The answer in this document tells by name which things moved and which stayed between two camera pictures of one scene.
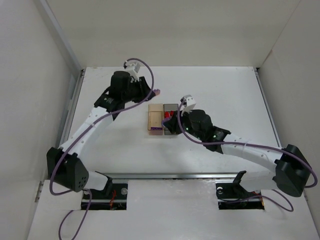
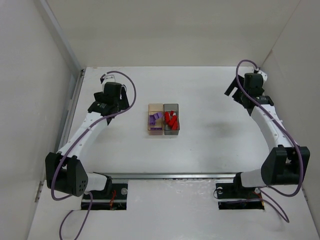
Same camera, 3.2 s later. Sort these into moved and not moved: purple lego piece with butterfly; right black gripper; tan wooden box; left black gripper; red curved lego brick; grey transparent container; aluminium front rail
Moved: left black gripper; red curved lego brick; purple lego piece with butterfly; right black gripper
Not moved: tan wooden box; grey transparent container; aluminium front rail
